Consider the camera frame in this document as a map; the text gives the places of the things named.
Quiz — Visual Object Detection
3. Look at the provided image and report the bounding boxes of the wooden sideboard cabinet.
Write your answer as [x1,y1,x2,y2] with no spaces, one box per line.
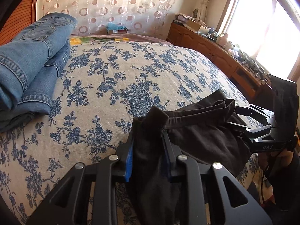
[167,22,272,103]

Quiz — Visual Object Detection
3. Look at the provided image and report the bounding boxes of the person's right hand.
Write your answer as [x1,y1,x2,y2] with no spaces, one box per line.
[258,149,293,171]

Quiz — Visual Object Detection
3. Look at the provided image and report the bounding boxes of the folded blue jeans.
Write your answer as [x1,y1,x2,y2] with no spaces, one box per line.
[1,13,77,132]

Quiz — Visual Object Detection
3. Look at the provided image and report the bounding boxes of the wooden slatted wardrobe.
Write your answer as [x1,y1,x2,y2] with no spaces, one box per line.
[1,0,37,45]

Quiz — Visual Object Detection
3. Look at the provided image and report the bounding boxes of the black fleece pants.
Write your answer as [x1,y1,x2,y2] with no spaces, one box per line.
[126,90,251,224]

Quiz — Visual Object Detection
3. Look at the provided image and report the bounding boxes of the colourful floral blanket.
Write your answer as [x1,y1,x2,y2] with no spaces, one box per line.
[70,34,171,46]

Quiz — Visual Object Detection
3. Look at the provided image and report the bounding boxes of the blue floral white bedspread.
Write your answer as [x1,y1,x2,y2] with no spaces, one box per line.
[1,41,248,224]

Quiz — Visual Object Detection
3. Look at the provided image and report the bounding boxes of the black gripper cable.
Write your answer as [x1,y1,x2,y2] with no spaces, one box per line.
[260,150,282,207]

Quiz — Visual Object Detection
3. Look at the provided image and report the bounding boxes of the window with wooden frame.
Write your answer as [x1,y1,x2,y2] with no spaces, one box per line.
[220,0,299,78]

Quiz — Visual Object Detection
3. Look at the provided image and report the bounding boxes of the blue item on box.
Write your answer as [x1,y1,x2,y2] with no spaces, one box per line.
[106,23,129,35]

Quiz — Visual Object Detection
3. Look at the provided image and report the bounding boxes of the sheer circle-patterned curtain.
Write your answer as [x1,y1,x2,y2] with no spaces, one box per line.
[36,0,176,38]

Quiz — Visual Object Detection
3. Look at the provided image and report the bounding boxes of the person's right forearm dark sleeve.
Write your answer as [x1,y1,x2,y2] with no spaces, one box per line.
[265,152,299,224]

